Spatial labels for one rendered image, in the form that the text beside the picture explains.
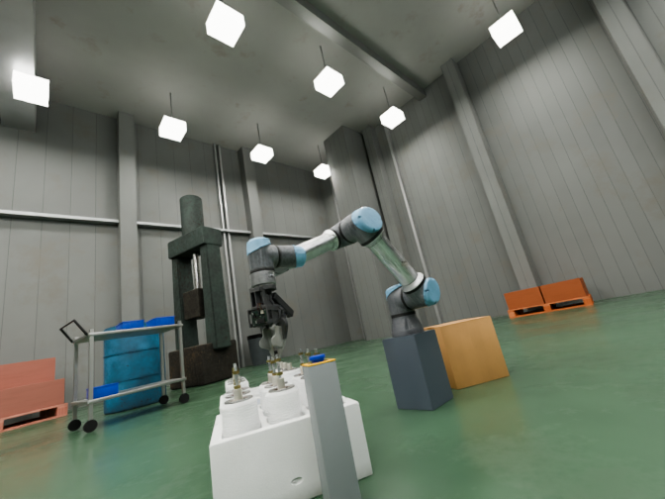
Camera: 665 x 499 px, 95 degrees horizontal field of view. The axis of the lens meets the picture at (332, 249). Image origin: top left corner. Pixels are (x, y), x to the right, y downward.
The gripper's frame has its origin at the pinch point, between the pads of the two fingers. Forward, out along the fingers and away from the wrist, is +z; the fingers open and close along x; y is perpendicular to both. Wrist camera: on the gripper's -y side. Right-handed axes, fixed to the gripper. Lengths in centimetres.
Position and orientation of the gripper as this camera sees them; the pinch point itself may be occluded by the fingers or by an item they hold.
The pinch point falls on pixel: (278, 352)
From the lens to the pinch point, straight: 96.9
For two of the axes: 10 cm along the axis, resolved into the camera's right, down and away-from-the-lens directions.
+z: 2.0, 9.5, -2.6
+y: -4.2, -1.6, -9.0
